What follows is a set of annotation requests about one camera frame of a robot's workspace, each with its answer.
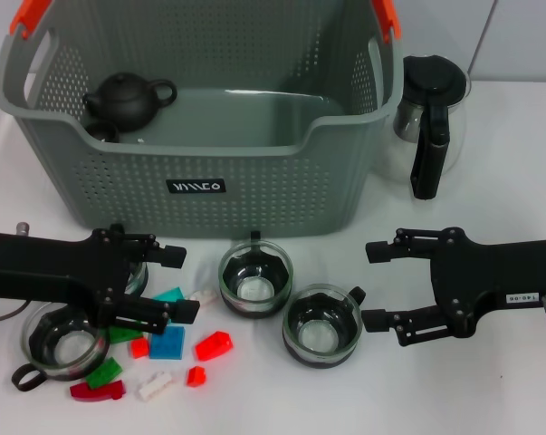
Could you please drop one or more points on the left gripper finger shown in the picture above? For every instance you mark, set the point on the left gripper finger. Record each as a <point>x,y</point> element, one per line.
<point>186,312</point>

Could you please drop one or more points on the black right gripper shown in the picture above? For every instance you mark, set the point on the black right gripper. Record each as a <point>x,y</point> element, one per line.
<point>481,272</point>

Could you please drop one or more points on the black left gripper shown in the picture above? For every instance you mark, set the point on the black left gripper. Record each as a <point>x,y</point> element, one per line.
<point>41,267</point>

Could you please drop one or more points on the glass teacup black sleeve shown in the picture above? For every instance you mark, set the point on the glass teacup black sleeve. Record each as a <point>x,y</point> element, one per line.
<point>254,290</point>
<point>69,353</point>
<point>320,337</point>
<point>139,278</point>

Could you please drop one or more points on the grey perforated storage basket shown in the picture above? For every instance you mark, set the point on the grey perforated storage basket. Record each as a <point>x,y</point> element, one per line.
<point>254,195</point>

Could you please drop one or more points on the small black clay teacup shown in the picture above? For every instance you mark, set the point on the small black clay teacup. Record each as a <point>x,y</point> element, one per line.
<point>102,132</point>

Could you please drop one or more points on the white building brick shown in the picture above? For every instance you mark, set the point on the white building brick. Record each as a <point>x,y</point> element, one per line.
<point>155,385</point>
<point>204,297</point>

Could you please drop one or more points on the teal square building brick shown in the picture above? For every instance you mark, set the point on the teal square building brick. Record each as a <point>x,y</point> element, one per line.
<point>168,295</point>

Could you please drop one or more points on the blue square building brick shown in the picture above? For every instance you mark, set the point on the blue square building brick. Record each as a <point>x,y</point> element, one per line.
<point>168,346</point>

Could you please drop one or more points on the large orange sloped brick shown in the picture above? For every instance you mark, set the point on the large orange sloped brick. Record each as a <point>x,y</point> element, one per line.
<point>213,346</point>

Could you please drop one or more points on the small orange square brick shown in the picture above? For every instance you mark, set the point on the small orange square brick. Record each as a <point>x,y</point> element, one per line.
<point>140,349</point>

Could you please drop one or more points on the small orange sloped brick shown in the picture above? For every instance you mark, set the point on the small orange sloped brick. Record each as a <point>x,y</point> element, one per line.
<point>195,377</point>

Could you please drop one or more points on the green building brick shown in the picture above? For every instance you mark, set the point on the green building brick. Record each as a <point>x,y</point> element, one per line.
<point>102,374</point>
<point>125,337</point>

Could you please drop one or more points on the dark red curved brick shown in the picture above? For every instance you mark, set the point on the dark red curved brick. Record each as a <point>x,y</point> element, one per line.
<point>96,393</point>

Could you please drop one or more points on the silver left gripper bolt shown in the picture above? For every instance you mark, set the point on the silver left gripper bolt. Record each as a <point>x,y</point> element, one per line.
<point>22,228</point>

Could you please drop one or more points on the black clay teapot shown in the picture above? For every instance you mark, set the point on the black clay teapot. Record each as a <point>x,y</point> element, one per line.
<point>123,102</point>

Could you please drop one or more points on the glass carafe black lid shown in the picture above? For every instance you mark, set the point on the glass carafe black lid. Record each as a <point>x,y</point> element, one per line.
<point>435,81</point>

